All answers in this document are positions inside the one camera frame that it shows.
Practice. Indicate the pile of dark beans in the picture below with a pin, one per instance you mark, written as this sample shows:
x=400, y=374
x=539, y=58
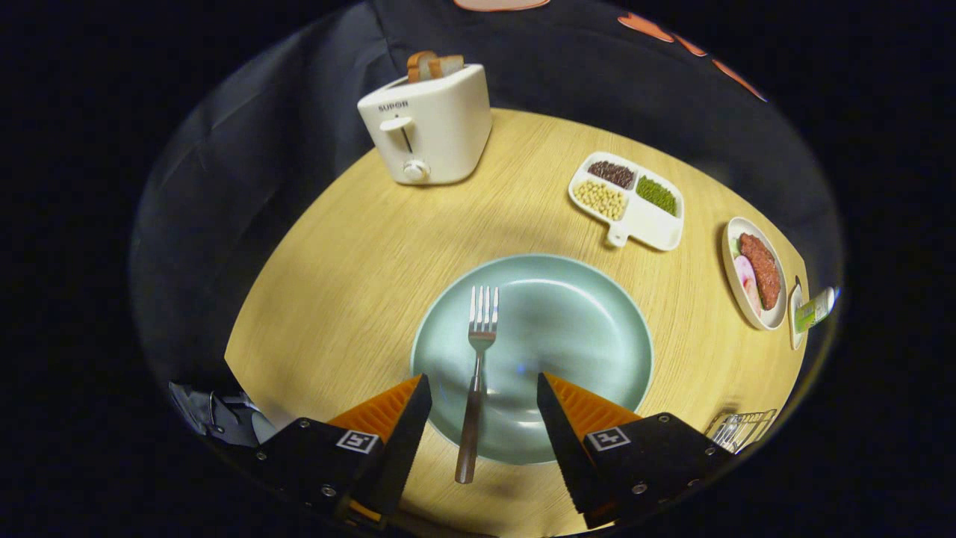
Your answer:
x=611, y=173

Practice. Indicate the white divided tray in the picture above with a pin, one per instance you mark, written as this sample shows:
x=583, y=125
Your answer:
x=653, y=232

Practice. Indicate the pile of green beans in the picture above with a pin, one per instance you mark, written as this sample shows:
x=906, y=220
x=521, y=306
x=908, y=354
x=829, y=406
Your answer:
x=657, y=195

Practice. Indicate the small green bottle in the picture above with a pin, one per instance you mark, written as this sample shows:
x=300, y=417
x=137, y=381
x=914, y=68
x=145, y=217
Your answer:
x=814, y=310

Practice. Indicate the small white dish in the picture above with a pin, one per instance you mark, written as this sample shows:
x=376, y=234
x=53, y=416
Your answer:
x=795, y=336

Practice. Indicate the dark bundle with metal clip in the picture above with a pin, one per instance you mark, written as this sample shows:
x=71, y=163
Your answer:
x=224, y=415

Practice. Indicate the round green plate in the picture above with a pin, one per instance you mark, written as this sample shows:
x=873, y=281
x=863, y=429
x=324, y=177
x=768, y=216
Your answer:
x=567, y=329

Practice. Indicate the toast bread slice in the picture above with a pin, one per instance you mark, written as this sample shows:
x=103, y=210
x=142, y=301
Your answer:
x=418, y=66
x=448, y=66

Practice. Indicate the pile of white rice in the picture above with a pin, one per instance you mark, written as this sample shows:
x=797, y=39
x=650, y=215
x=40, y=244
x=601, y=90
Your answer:
x=653, y=224

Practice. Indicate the white toaster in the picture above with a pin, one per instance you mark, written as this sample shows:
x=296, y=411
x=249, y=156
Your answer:
x=441, y=119

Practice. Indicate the pink ham slices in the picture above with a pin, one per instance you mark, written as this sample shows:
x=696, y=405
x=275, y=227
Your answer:
x=745, y=280

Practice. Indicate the brown meat slice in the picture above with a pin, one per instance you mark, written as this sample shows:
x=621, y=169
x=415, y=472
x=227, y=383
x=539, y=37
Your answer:
x=762, y=269

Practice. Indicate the white oval plate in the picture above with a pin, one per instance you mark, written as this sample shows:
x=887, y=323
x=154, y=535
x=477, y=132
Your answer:
x=769, y=317

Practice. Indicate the pile of yellow soybeans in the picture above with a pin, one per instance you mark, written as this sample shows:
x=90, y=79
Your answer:
x=600, y=200

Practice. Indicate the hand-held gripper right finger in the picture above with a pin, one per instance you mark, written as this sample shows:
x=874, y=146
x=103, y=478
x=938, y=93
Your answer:
x=564, y=448

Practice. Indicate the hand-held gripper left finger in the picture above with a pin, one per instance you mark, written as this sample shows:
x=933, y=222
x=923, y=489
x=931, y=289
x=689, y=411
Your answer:
x=407, y=448

